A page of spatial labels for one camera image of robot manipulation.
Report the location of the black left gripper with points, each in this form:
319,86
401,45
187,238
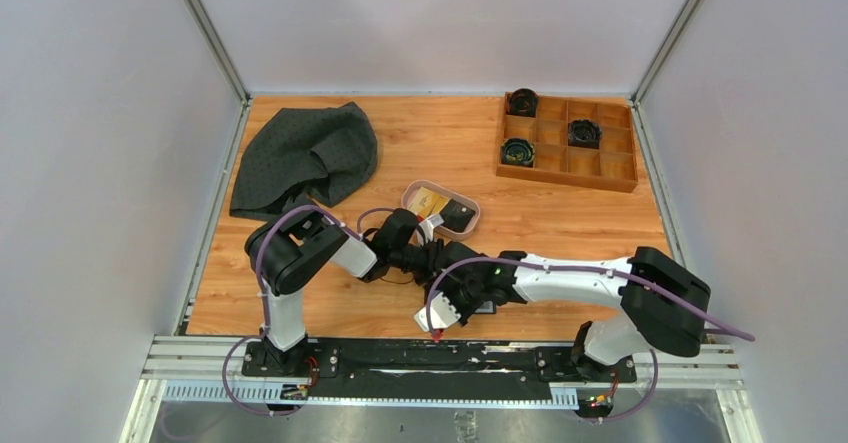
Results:
430,271

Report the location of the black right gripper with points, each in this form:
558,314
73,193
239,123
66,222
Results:
465,313

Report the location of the black leather card holder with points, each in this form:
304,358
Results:
486,308

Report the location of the pink oval plastic tray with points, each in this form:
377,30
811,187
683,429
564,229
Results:
411,189

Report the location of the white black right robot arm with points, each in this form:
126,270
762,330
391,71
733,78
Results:
660,304

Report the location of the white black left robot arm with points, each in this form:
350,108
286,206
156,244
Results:
287,253

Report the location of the gold credit card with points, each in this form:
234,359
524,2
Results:
423,201
438,204

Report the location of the black VIP credit card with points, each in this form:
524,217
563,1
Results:
457,216

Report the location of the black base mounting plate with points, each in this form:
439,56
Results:
425,370

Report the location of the dark green dotted cloth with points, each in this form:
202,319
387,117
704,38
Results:
300,156

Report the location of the wooden compartment organizer box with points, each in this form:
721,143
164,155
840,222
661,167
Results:
612,167

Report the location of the rolled dark belt top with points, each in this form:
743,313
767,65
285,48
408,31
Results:
522,102

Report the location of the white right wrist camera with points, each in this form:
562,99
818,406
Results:
437,315

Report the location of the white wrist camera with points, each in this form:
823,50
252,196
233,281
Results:
437,315
430,224

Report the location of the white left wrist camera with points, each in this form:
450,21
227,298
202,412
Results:
430,224

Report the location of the aluminium frame rail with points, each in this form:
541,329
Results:
220,389

